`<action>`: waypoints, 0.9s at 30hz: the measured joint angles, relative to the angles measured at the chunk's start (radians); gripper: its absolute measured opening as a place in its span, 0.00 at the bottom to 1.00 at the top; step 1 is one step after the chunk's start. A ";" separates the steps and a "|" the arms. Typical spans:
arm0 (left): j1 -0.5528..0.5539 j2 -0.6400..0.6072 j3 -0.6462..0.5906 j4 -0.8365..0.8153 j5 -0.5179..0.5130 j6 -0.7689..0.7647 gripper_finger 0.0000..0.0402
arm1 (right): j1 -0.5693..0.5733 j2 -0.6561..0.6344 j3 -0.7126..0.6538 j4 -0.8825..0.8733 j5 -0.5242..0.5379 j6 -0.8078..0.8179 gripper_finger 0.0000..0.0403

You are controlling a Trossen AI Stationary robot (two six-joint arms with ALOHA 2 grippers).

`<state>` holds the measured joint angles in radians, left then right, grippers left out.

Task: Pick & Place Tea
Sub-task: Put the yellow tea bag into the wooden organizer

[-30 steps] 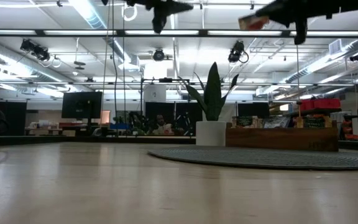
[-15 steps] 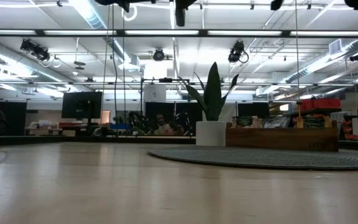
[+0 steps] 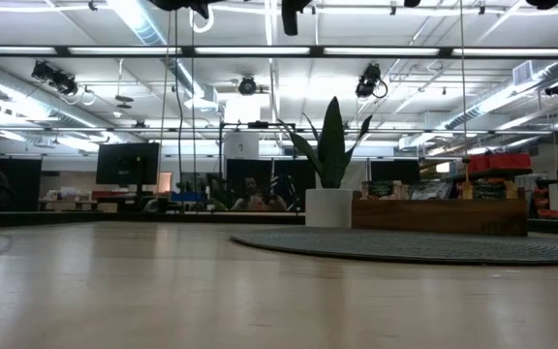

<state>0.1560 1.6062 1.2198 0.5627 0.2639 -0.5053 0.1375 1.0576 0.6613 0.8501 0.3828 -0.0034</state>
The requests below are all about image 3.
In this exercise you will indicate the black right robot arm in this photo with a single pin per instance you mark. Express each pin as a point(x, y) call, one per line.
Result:
point(543, 3)

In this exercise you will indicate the black partition panel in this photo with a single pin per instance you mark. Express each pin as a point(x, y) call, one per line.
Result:
point(27, 181)
point(395, 172)
point(240, 167)

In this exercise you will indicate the beige brown tea bag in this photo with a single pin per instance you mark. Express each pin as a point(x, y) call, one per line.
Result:
point(383, 190)

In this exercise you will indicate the black mounted camera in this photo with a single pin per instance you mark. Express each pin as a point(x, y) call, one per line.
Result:
point(56, 77)
point(368, 80)
point(556, 88)
point(247, 85)

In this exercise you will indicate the white sign board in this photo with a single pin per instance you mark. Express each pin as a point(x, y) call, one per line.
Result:
point(241, 145)

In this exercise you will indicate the black frame bar with lights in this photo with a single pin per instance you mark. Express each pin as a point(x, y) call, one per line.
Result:
point(356, 51)

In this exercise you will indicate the red storage bin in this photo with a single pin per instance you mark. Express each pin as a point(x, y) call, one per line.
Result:
point(509, 161)
point(477, 164)

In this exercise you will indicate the round grey woven mat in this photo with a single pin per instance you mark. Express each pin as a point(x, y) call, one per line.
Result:
point(429, 252)

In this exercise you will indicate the snake plant in white pot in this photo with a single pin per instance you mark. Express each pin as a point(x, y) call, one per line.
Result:
point(331, 145)

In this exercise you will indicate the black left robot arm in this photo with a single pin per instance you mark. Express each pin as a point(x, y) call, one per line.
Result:
point(177, 4)

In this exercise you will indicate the cluttered background desk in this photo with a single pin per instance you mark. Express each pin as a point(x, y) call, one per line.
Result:
point(75, 199)

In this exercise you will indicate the orange mango tea bag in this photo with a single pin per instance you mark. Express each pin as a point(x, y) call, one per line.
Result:
point(489, 190)

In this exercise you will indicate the thin vertical pole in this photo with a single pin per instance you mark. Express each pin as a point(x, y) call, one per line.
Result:
point(464, 121)

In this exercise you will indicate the black metal frame stand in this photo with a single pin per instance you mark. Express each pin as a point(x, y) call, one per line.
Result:
point(259, 124)

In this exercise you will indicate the black monitor on stand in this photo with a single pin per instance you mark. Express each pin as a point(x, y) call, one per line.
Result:
point(127, 164)

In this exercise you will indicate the wooden tea organiser box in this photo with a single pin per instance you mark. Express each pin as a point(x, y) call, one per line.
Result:
point(453, 218)

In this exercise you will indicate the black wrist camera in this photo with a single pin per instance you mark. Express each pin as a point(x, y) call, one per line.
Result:
point(412, 3)
point(291, 17)

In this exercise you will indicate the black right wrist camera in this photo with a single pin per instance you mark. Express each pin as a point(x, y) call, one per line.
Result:
point(412, 3)

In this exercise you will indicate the silver ventilation duct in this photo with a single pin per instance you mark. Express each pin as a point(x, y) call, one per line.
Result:
point(17, 97)
point(502, 97)

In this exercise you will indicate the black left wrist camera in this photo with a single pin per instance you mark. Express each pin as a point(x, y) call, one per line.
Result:
point(291, 17)

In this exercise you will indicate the black rack with orange bins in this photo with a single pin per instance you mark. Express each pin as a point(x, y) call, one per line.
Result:
point(545, 199)

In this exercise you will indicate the dark storage shelf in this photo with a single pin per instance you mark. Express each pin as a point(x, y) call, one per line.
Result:
point(487, 173)

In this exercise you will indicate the black aluminium table frame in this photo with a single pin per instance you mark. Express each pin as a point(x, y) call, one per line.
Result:
point(114, 218)

